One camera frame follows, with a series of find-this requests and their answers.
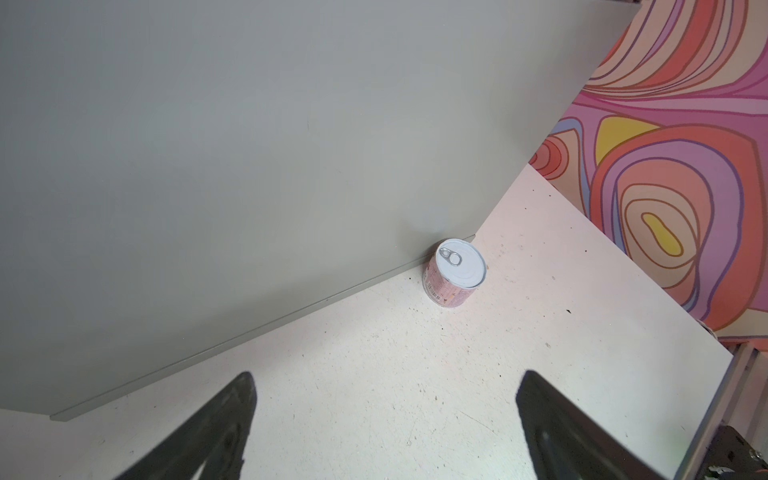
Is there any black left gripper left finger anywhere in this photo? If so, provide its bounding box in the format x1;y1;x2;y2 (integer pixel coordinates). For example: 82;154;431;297
118;372;257;479

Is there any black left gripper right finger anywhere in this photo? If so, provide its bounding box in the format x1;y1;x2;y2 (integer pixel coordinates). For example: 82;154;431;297
516;370;660;480

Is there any pink can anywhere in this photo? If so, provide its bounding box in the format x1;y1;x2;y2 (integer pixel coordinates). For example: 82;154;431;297
422;239;487;308

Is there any grey metal cabinet box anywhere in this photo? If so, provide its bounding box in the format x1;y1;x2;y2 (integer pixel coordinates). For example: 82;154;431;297
1;1;639;421

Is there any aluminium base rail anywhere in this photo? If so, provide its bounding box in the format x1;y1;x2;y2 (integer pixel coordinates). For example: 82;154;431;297
675;343;767;479

